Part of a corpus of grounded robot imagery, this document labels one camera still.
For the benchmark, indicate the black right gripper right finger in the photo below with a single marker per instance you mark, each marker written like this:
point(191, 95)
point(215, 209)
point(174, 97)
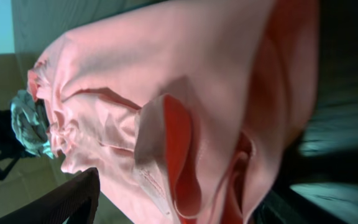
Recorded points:
point(284, 206)

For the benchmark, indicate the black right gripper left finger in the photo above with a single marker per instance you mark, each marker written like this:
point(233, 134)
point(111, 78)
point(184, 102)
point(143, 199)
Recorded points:
point(74, 202)

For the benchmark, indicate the pink t-shirt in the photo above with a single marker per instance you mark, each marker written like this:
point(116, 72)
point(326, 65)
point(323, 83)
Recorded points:
point(184, 107)

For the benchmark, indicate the white leaf-patterned garment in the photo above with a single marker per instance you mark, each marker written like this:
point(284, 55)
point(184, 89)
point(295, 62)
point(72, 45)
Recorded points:
point(30, 123)

